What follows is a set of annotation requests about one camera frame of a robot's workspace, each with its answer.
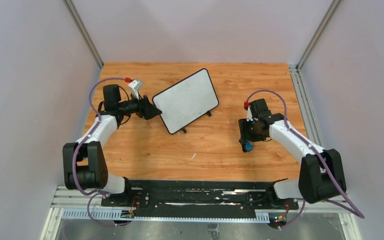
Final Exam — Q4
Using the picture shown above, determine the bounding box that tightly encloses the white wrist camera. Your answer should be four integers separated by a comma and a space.
127, 79, 143, 100
246, 106, 254, 122

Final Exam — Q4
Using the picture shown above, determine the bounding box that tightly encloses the aluminium frame rail front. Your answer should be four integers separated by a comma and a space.
51, 186, 351, 213

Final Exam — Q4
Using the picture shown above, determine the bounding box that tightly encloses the white whiteboard black frame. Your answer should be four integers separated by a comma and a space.
152, 68, 220, 135

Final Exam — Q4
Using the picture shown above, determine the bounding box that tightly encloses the aluminium corner post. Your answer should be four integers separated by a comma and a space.
296, 0, 342, 72
62, 0, 104, 69

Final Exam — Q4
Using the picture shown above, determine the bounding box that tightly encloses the right aluminium corner post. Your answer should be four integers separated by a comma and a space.
296, 0, 342, 72

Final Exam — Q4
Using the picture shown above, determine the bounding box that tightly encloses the slotted cable duct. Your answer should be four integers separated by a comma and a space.
61, 208, 270, 224

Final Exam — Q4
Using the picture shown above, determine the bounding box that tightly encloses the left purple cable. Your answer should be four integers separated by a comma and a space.
72, 76, 133, 227

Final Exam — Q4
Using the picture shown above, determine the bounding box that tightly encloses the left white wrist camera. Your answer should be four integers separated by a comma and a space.
127, 79, 143, 100

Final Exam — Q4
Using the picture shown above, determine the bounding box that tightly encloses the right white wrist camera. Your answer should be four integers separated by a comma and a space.
246, 106, 254, 122

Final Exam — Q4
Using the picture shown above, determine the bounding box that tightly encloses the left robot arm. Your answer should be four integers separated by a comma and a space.
62, 84, 162, 197

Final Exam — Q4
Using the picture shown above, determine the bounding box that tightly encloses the left aluminium corner post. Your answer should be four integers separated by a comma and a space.
62, 0, 104, 69

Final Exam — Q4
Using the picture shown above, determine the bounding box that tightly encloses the right side aluminium rail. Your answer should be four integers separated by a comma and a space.
288, 64, 323, 145

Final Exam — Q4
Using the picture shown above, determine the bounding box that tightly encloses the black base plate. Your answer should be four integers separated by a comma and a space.
108, 179, 298, 218

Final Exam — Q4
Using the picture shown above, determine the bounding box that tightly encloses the blue black whiteboard eraser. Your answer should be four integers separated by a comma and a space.
241, 141, 254, 153

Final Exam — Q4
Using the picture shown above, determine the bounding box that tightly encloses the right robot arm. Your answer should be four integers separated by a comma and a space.
238, 98, 347, 204

